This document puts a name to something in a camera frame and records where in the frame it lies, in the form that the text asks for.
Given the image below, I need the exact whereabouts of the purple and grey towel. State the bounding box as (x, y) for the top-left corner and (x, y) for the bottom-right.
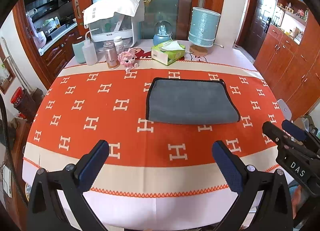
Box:
(145, 78), (240, 125)

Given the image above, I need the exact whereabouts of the grey plastic stool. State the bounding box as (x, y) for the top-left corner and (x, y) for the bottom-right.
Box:
(277, 99), (292, 121)

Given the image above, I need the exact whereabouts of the white printed tablecloth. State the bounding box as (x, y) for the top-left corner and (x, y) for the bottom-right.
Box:
(22, 39), (296, 231)

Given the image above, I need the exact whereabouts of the orange H-pattern blanket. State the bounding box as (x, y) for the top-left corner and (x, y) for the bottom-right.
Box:
(23, 60), (284, 198)

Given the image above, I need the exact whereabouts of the wooden cabinet unit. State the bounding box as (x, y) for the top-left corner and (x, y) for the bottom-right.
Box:
(254, 0), (319, 120)

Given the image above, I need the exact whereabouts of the red bucket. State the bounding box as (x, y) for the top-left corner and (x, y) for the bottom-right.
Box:
(10, 87), (24, 105)

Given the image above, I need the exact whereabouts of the pink toy figure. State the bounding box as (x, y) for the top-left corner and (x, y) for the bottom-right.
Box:
(118, 48), (139, 74)

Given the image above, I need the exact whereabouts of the white squeeze bottle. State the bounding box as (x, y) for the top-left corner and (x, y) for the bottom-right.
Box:
(82, 31), (98, 66)

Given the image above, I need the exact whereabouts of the teal cup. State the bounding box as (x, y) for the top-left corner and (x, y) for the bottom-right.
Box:
(72, 40), (86, 64)

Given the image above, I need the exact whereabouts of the dark wooden entry door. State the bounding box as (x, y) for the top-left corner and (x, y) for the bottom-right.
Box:
(244, 0), (276, 60)

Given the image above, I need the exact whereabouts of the white pill bottle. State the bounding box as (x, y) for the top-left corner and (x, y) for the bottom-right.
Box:
(113, 36), (124, 55)

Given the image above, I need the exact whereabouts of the green tissue pack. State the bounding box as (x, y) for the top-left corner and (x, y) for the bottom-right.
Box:
(151, 40), (185, 66)

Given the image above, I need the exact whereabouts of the blue cylindrical table lamp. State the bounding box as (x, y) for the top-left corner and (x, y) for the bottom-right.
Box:
(188, 7), (221, 57)

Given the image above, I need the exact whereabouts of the blue snow globe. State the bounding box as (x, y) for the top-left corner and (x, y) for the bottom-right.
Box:
(153, 20), (172, 45)

